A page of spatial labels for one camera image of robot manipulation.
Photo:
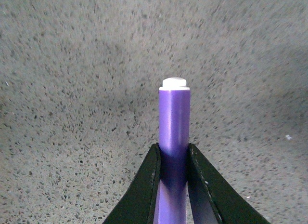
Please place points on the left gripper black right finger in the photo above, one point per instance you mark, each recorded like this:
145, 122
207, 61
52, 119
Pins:
213, 200

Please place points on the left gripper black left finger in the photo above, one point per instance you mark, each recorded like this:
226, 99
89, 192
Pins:
138, 204

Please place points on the purple marker pen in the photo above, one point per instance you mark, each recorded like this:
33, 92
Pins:
174, 117

